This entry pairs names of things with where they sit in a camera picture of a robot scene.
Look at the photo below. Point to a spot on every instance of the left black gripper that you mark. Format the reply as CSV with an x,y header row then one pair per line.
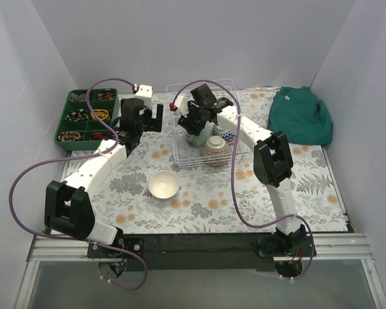
x,y
148,116

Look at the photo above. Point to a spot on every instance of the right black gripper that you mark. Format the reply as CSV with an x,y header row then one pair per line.
x,y
191,119

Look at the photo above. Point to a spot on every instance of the white wire dish rack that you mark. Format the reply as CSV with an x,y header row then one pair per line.
x,y
187,149

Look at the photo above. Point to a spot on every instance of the mint green bowl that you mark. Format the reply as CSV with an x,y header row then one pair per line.
x,y
198,141

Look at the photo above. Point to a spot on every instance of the blue white patterned bowl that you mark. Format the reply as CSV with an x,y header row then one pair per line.
x,y
225,134

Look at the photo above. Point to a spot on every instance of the brown geometric patterned bowl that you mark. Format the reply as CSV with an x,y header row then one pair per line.
x,y
215,149

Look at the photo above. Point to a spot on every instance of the plain white bowl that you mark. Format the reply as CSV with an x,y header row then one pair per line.
x,y
164,185

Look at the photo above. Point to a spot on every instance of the red patterned bowl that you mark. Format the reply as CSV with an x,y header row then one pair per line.
x,y
218,163

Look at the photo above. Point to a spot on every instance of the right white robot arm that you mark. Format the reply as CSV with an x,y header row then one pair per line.
x,y
272,161

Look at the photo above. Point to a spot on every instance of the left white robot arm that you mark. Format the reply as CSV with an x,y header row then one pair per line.
x,y
68,208

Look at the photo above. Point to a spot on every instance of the yellow rolled tie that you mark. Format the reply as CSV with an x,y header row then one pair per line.
x,y
102,114

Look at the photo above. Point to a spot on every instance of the brown patterned rolled tie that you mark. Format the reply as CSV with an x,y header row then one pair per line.
x,y
106,95

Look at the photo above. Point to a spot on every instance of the orange navy rolled tie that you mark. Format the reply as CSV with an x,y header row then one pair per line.
x,y
97,136

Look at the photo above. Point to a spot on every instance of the floral table mat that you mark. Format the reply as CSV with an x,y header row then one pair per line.
x,y
212,199

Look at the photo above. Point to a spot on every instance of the black white rolled tie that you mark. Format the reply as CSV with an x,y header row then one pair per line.
x,y
76,116

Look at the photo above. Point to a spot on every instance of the green compartment tray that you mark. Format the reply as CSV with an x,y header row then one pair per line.
x,y
78,129

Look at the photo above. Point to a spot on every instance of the grey rolled cloth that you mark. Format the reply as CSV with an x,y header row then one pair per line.
x,y
77,96

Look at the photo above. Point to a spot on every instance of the dark floral rolled tie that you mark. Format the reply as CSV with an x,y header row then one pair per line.
x,y
69,136

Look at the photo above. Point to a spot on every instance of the green folded cloth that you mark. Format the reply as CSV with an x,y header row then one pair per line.
x,y
301,116

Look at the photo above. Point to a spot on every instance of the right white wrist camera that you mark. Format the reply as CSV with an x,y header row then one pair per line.
x,y
180,104

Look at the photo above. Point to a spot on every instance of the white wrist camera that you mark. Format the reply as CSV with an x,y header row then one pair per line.
x,y
180,104
144,92

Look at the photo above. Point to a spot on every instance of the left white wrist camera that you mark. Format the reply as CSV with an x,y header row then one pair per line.
x,y
144,92

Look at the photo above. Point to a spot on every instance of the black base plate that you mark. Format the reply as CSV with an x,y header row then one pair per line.
x,y
227,261

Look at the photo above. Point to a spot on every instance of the aluminium frame rail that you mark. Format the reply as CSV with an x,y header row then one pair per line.
x,y
327,246

